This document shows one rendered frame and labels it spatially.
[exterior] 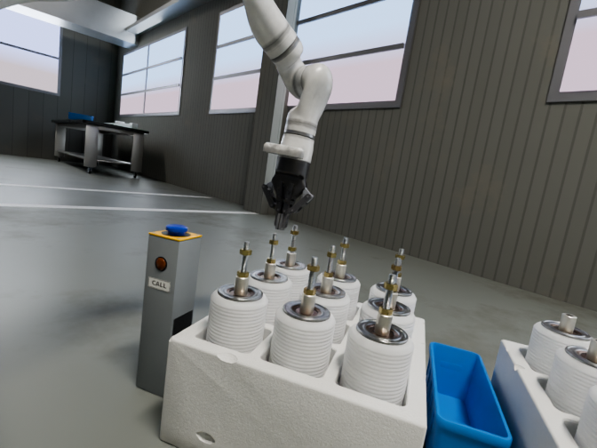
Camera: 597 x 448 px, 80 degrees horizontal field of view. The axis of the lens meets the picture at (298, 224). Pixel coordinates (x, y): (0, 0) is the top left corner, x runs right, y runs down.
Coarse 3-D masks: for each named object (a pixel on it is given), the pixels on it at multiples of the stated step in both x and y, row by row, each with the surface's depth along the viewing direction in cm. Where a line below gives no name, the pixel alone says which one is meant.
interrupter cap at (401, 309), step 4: (368, 300) 64; (372, 300) 65; (376, 300) 65; (380, 300) 65; (368, 304) 63; (372, 304) 63; (376, 304) 63; (380, 304) 64; (396, 304) 65; (400, 304) 65; (372, 308) 61; (376, 308) 61; (396, 308) 63; (400, 308) 63; (404, 308) 63; (408, 308) 63; (396, 312) 60; (400, 312) 61; (404, 312) 61; (408, 312) 61
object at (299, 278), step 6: (276, 270) 78; (282, 270) 77; (288, 270) 77; (294, 270) 78; (300, 270) 79; (306, 270) 80; (288, 276) 77; (294, 276) 77; (300, 276) 78; (306, 276) 79; (294, 282) 77; (300, 282) 78; (306, 282) 80; (294, 288) 78; (300, 288) 79; (294, 294) 78
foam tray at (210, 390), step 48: (192, 336) 57; (192, 384) 55; (240, 384) 52; (288, 384) 49; (336, 384) 50; (192, 432) 56; (240, 432) 53; (288, 432) 50; (336, 432) 48; (384, 432) 45
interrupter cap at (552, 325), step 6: (546, 324) 66; (552, 324) 66; (558, 324) 67; (552, 330) 63; (558, 330) 63; (576, 330) 65; (582, 330) 65; (570, 336) 61; (576, 336) 62; (582, 336) 62; (588, 336) 63
